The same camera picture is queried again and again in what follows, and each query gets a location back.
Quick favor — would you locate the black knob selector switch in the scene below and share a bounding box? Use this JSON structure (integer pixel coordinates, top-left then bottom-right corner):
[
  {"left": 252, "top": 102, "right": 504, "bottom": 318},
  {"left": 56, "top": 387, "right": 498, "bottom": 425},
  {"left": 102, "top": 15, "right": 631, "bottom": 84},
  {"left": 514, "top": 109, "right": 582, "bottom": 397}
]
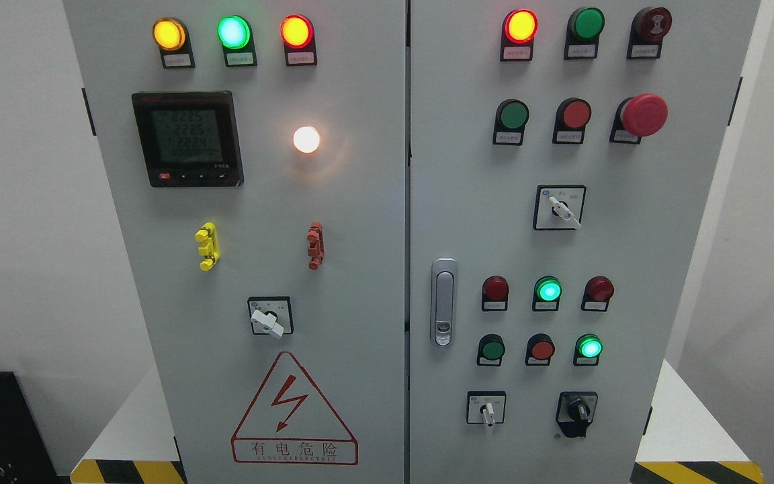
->
[{"left": 556, "top": 391, "right": 599, "bottom": 438}]

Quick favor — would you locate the red electrical warning sticker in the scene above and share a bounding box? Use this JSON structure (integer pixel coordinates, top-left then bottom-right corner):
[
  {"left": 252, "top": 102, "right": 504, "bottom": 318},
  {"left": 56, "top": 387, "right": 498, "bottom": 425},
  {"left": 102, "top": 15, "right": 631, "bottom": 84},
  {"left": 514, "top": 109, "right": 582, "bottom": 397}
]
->
[{"left": 231, "top": 350, "right": 357, "bottom": 466}]

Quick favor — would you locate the small red push button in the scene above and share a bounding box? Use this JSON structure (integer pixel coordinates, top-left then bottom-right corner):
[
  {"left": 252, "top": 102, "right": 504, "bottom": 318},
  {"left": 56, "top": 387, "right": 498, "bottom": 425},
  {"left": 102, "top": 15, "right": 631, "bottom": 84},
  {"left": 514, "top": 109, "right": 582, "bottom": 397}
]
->
[{"left": 525, "top": 333, "right": 556, "bottom": 366}]

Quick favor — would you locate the black digital power meter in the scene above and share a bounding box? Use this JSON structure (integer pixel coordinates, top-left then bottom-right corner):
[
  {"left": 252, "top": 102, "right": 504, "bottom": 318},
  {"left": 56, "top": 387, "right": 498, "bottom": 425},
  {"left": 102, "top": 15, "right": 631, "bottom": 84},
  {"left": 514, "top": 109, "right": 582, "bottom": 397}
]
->
[{"left": 132, "top": 91, "right": 245, "bottom": 188}]

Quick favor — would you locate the yellow terminal connector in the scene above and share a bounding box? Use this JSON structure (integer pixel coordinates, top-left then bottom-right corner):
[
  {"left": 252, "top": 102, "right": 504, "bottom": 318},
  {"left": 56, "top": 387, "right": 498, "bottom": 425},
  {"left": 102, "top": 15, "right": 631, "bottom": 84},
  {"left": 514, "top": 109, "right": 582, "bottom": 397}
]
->
[{"left": 194, "top": 221, "right": 220, "bottom": 272}]

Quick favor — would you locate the white glowing lamp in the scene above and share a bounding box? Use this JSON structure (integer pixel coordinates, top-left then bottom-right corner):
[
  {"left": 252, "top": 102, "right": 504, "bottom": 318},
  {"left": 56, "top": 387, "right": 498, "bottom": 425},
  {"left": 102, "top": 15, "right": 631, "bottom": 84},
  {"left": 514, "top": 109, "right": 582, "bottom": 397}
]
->
[{"left": 292, "top": 125, "right": 320, "bottom": 154}]

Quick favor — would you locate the green right lower indicator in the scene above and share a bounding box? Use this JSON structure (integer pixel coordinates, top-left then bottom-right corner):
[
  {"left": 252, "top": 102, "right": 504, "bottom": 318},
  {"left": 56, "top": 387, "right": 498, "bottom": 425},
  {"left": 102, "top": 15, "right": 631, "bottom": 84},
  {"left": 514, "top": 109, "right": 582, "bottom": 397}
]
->
[{"left": 572, "top": 333, "right": 604, "bottom": 366}]

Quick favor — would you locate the dark red buzzer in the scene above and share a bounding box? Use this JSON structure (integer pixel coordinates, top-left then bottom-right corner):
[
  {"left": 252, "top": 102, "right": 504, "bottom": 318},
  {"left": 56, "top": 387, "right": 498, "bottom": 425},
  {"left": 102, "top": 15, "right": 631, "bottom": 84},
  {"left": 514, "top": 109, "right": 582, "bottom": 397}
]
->
[{"left": 626, "top": 7, "right": 673, "bottom": 59}]

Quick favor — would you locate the grey electrical cabinet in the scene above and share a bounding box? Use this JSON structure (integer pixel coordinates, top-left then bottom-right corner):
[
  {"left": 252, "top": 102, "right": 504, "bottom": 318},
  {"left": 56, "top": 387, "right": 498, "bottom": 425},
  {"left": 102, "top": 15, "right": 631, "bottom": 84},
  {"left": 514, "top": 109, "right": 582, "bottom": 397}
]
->
[{"left": 64, "top": 1, "right": 761, "bottom": 483}]

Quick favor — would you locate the green unlit top indicator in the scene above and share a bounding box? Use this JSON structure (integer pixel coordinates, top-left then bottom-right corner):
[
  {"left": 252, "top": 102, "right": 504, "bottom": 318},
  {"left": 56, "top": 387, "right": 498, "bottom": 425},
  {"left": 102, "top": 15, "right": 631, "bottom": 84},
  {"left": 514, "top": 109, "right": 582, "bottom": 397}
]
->
[{"left": 563, "top": 7, "right": 605, "bottom": 61}]

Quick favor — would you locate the white upper selector switch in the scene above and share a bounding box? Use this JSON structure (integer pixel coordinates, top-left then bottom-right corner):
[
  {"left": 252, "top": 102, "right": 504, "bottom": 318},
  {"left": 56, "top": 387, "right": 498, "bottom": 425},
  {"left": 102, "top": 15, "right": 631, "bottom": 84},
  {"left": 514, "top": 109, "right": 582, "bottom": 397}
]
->
[{"left": 533, "top": 185, "right": 587, "bottom": 231}]

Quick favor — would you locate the red right indicator light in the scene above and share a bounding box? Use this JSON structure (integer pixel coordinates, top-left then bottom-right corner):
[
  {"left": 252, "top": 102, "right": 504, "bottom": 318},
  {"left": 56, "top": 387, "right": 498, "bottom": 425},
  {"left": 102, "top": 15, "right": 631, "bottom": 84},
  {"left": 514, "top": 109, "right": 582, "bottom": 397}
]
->
[{"left": 581, "top": 276, "right": 615, "bottom": 312}]

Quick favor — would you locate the white rotary selector switch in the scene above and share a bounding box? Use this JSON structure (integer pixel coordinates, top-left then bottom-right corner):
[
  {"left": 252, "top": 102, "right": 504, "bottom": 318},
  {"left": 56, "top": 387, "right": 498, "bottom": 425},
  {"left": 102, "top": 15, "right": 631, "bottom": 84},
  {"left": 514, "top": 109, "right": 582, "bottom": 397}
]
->
[{"left": 247, "top": 295, "right": 294, "bottom": 339}]

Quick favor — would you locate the red terminal connector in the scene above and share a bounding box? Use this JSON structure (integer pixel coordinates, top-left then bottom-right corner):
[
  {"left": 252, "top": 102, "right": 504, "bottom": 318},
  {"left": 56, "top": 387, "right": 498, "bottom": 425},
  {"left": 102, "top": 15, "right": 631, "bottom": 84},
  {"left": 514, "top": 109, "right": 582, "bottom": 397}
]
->
[{"left": 306, "top": 221, "right": 325, "bottom": 272}]

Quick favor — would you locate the red lit top indicator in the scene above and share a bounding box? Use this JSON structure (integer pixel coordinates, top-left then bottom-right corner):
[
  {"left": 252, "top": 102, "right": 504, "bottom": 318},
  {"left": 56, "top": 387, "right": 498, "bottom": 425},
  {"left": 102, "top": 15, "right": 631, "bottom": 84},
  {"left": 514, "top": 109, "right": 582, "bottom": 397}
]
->
[{"left": 500, "top": 9, "right": 538, "bottom": 62}]

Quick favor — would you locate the green lit middle indicator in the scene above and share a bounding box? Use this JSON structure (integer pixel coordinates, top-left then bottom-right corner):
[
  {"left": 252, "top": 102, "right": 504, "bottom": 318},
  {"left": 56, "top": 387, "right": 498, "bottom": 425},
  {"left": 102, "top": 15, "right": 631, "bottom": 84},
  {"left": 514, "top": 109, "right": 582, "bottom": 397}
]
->
[{"left": 531, "top": 276, "right": 562, "bottom": 312}]

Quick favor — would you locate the red emergency stop button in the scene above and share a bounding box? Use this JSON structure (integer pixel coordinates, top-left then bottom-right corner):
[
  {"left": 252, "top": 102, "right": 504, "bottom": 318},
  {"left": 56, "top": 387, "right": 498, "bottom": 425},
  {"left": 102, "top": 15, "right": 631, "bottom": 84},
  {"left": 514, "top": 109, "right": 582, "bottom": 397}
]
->
[{"left": 610, "top": 93, "right": 669, "bottom": 145}]

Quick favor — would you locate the red lit indicator light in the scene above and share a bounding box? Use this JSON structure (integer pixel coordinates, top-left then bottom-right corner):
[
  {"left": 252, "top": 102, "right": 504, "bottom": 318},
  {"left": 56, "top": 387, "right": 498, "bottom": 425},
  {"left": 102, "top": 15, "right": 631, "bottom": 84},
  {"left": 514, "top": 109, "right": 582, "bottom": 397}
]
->
[{"left": 280, "top": 13, "right": 317, "bottom": 67}]

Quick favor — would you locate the small green push button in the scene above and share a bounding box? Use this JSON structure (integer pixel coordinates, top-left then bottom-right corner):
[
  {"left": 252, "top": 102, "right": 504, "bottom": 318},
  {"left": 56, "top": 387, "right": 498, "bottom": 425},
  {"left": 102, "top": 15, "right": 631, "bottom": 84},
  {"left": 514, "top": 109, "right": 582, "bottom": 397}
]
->
[{"left": 476, "top": 333, "right": 506, "bottom": 366}]

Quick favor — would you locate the yellow indicator light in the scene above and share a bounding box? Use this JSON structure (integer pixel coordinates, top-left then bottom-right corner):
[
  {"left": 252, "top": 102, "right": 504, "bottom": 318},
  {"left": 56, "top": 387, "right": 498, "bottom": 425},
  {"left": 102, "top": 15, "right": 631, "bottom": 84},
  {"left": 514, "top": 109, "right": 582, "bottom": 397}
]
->
[{"left": 153, "top": 17, "right": 196, "bottom": 69}]

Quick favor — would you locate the white platform with hazard stripes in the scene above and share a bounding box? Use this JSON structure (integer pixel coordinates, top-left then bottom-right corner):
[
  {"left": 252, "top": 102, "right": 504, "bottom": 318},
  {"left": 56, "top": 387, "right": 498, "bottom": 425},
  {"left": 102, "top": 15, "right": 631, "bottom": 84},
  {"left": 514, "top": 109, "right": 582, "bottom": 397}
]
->
[{"left": 69, "top": 362, "right": 764, "bottom": 483}]

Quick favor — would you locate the dark red indicator light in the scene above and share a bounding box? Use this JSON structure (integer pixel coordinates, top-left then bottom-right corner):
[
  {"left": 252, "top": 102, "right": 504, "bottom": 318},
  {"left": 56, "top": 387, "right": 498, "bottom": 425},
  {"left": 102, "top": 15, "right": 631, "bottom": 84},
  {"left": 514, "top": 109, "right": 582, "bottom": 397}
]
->
[{"left": 481, "top": 276, "right": 509, "bottom": 312}]

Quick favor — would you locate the silver door handle lock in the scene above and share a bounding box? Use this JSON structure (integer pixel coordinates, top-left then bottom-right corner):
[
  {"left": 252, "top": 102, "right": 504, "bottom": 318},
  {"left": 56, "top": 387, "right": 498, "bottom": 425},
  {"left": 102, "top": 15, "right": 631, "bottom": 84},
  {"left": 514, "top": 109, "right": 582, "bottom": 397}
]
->
[{"left": 430, "top": 258, "right": 458, "bottom": 348}]

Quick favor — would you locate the green lit indicator light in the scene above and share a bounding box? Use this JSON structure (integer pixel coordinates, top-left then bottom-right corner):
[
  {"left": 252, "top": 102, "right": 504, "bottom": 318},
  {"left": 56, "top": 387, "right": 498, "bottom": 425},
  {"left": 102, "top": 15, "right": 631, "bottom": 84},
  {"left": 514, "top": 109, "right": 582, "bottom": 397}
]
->
[{"left": 217, "top": 15, "right": 257, "bottom": 67}]

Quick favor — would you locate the white lower selector switch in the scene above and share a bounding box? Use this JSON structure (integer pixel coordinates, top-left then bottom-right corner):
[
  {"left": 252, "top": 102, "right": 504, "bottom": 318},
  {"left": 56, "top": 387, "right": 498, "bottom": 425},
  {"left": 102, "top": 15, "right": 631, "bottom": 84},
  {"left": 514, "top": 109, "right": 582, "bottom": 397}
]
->
[{"left": 465, "top": 391, "right": 507, "bottom": 427}]

